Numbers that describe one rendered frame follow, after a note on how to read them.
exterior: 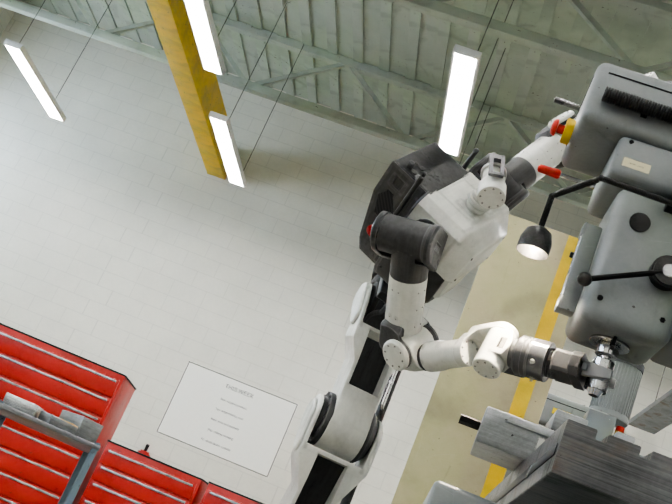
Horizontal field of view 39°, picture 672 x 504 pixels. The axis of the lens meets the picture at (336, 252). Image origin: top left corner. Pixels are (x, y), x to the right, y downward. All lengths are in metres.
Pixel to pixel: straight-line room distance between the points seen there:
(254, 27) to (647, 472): 10.52
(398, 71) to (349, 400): 8.95
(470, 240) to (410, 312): 0.22
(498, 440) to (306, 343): 9.65
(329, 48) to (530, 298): 7.71
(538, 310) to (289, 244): 8.07
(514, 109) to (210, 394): 4.78
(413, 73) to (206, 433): 4.75
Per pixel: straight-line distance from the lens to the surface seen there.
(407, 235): 2.16
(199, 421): 11.32
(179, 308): 11.70
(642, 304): 2.05
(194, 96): 10.44
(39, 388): 7.04
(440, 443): 3.76
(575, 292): 2.11
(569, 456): 1.40
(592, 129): 2.19
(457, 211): 2.30
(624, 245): 2.08
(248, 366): 11.38
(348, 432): 2.43
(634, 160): 2.14
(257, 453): 11.17
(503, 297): 3.93
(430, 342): 2.26
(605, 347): 2.08
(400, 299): 2.22
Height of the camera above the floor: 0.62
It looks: 19 degrees up
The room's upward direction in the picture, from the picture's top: 23 degrees clockwise
